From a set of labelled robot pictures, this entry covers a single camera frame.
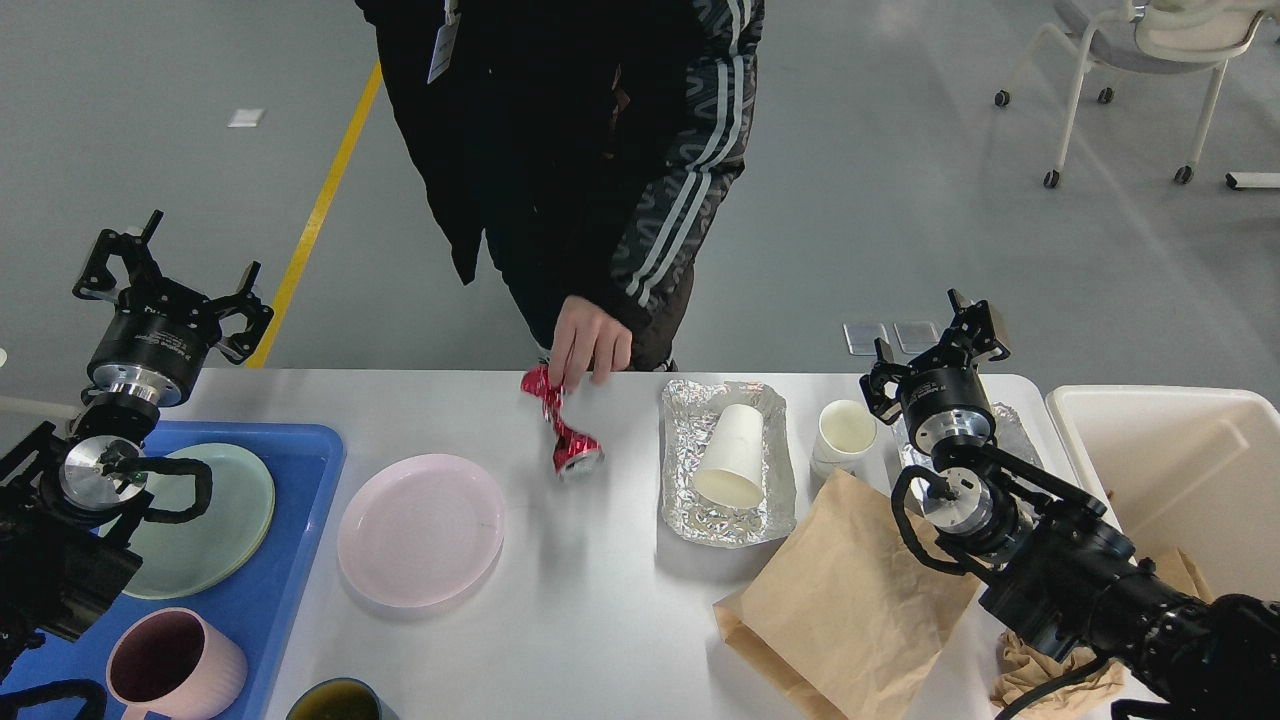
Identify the pink plate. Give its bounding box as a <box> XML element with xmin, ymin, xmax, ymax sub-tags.
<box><xmin>337</xmin><ymin>454</ymin><xmax>506</xmax><ymax>610</ymax></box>

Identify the brown paper bag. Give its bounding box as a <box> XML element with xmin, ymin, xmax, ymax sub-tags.
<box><xmin>714</xmin><ymin>470</ymin><xmax>977</xmax><ymax>719</ymax></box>

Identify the aluminium foil tray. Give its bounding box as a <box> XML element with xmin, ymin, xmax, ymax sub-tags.
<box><xmin>659</xmin><ymin>379</ymin><xmax>796</xmax><ymax>550</ymax></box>

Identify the white paper cup lying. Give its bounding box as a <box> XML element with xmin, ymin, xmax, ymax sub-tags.
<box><xmin>692</xmin><ymin>404</ymin><xmax>764</xmax><ymax>510</ymax></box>

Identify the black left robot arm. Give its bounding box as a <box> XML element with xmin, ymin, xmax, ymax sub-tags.
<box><xmin>1</xmin><ymin>211</ymin><xmax>274</xmax><ymax>673</ymax></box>

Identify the blue plastic tray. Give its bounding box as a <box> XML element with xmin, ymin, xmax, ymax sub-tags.
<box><xmin>3</xmin><ymin>421</ymin><xmax>344</xmax><ymax>719</ymax></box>

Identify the white furniture foot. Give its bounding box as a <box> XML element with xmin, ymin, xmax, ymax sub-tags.
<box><xmin>1225</xmin><ymin>170</ymin><xmax>1280</xmax><ymax>191</ymax></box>

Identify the crushed red soda can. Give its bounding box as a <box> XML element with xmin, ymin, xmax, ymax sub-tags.
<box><xmin>520</xmin><ymin>363</ymin><xmax>603</xmax><ymax>480</ymax></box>

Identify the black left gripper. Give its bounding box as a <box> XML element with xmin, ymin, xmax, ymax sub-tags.
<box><xmin>72</xmin><ymin>210</ymin><xmax>274</xmax><ymax>407</ymax></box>

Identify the pink ribbed mug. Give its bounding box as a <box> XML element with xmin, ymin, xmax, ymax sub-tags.
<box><xmin>105</xmin><ymin>607</ymin><xmax>248</xmax><ymax>719</ymax></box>

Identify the crumpled brown paper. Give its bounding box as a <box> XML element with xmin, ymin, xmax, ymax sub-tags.
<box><xmin>989</xmin><ymin>547</ymin><xmax>1216</xmax><ymax>719</ymax></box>

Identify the crumpled foil piece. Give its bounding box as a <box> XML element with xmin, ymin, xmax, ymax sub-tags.
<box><xmin>890</xmin><ymin>402</ymin><xmax>1044</xmax><ymax>471</ymax></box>

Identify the white office chair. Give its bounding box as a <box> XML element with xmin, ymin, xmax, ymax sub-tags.
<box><xmin>993</xmin><ymin>1</ymin><xmax>1277</xmax><ymax>190</ymax></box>

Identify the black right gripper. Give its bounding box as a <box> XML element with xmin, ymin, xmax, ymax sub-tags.
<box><xmin>860</xmin><ymin>290</ymin><xmax>1012</xmax><ymax>454</ymax></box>

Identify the grey floor socket plate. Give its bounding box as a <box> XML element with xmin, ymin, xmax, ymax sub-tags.
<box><xmin>842</xmin><ymin>322</ymin><xmax>888</xmax><ymax>357</ymax></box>
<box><xmin>893</xmin><ymin>322</ymin><xmax>940</xmax><ymax>357</ymax></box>

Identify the person in black jacket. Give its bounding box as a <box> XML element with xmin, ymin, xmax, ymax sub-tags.
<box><xmin>358</xmin><ymin>1</ymin><xmax>765</xmax><ymax>372</ymax></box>

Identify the white paper cup upright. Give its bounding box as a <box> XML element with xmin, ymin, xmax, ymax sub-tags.
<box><xmin>810</xmin><ymin>398</ymin><xmax>878</xmax><ymax>480</ymax></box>

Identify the person's hand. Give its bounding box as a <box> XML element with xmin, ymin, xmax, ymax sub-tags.
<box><xmin>548</xmin><ymin>295</ymin><xmax>634</xmax><ymax>391</ymax></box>

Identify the white plastic bin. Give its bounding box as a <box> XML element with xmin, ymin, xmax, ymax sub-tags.
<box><xmin>1046</xmin><ymin>386</ymin><xmax>1279</xmax><ymax>600</ymax></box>

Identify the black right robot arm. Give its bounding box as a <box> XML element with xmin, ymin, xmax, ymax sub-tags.
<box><xmin>860</xmin><ymin>290</ymin><xmax>1279</xmax><ymax>719</ymax></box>

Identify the light green plate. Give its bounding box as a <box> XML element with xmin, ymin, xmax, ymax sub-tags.
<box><xmin>124</xmin><ymin>443</ymin><xmax>276</xmax><ymax>600</ymax></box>

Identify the dark teal mug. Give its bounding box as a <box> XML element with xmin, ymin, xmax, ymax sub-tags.
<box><xmin>285</xmin><ymin>676</ymin><xmax>401</xmax><ymax>719</ymax></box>

